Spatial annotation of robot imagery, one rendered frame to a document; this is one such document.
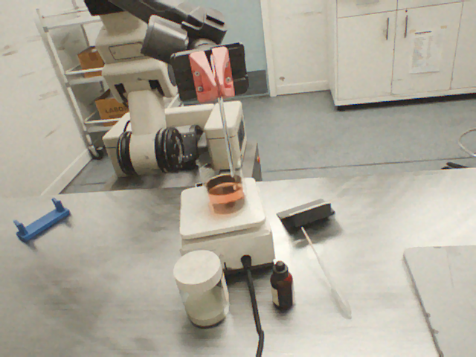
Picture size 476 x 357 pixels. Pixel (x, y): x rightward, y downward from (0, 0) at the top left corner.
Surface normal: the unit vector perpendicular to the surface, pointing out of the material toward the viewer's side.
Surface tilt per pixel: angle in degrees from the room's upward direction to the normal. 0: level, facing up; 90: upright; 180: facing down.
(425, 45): 90
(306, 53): 90
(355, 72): 90
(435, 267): 0
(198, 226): 0
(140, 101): 64
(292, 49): 90
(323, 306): 0
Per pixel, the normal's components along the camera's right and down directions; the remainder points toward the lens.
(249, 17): -0.11, 0.54
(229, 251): 0.11, 0.51
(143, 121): -0.17, 0.11
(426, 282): -0.14, -0.84
